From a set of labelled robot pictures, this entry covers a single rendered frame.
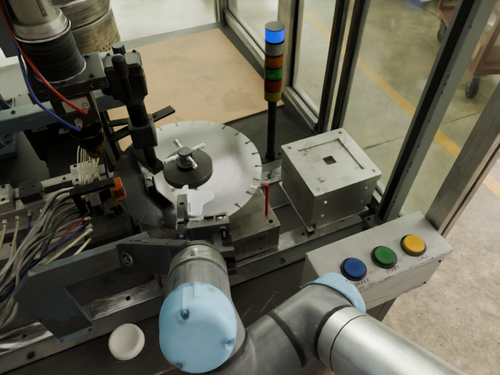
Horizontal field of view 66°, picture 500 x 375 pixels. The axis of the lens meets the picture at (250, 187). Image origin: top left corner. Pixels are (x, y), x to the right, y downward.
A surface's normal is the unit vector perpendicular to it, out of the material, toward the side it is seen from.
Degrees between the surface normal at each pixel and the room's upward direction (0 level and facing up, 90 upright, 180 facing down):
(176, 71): 0
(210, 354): 56
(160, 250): 60
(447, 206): 90
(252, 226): 0
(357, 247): 0
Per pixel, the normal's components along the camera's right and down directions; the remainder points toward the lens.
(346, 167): -0.01, -0.65
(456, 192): -0.92, 0.30
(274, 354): 0.22, -0.36
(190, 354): 0.12, 0.25
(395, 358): -0.39, -0.84
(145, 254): -0.34, 0.29
